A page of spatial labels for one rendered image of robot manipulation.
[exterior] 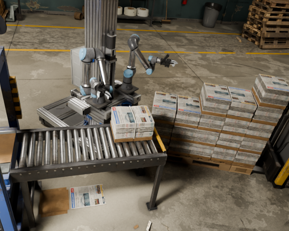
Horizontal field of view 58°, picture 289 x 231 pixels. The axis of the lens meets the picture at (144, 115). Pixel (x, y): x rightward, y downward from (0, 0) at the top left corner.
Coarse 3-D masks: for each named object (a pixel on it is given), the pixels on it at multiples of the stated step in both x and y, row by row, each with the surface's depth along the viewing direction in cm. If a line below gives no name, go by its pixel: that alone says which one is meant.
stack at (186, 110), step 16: (160, 96) 325; (176, 96) 330; (160, 112) 309; (176, 112) 314; (192, 112) 304; (160, 128) 322; (176, 128) 319; (192, 128) 318; (224, 128) 312; (240, 128) 309; (176, 144) 335; (192, 144) 332; (224, 144) 325; (176, 160) 351; (192, 160) 346; (208, 160) 345
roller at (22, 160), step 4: (24, 136) 240; (28, 136) 244; (24, 140) 236; (24, 144) 232; (24, 148) 228; (24, 152) 225; (20, 156) 221; (24, 156) 221; (20, 160) 217; (24, 160) 218; (20, 164) 213; (24, 164) 215
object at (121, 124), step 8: (112, 112) 250; (120, 112) 250; (128, 112) 253; (112, 120) 256; (120, 120) 241; (128, 120) 242; (112, 128) 256; (120, 128) 239; (128, 128) 242; (120, 136) 246; (128, 136) 248
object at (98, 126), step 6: (66, 126) 259; (72, 126) 260; (78, 126) 262; (84, 126) 263; (90, 126) 264; (96, 126) 265; (102, 126) 266; (108, 126) 268; (18, 132) 243; (24, 132) 245; (30, 132) 247; (36, 132) 248; (72, 132) 260; (78, 132) 262; (18, 138) 247; (36, 138) 252; (66, 138) 262
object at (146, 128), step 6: (138, 108) 260; (144, 108) 262; (138, 114) 252; (144, 114) 253; (150, 114) 255; (138, 120) 244; (144, 120) 246; (150, 120) 247; (144, 126) 245; (150, 126) 247; (138, 132) 249; (144, 132) 251; (150, 132) 252
